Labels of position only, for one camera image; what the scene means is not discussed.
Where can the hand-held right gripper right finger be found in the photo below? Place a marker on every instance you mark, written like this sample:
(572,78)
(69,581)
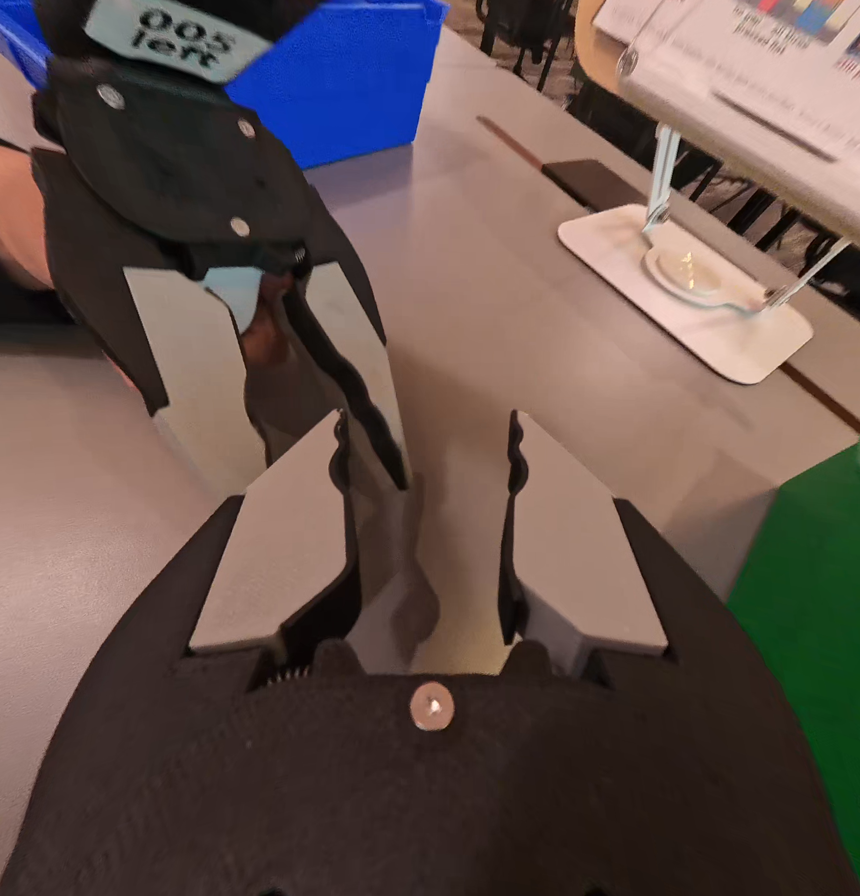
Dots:
(584,560)

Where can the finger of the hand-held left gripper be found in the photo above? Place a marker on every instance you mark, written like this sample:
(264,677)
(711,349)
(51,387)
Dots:
(353,350)
(192,371)

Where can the blue plastic bin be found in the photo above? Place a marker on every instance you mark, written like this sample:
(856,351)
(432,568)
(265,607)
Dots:
(346,70)

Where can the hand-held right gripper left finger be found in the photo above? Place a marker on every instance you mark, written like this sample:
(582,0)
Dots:
(276,560)

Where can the laminated instruction sheet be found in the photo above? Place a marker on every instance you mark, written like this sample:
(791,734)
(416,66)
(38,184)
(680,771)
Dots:
(766,21)

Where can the black office chair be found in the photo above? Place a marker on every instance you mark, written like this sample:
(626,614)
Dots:
(521,35)

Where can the person's left hand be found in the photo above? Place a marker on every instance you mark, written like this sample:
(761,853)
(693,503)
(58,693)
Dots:
(10,210)

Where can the wooden document stand white base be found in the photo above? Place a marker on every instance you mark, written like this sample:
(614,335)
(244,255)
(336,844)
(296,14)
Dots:
(710,308)

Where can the green plastic bin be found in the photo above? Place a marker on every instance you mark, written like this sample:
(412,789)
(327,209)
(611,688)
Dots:
(815,658)

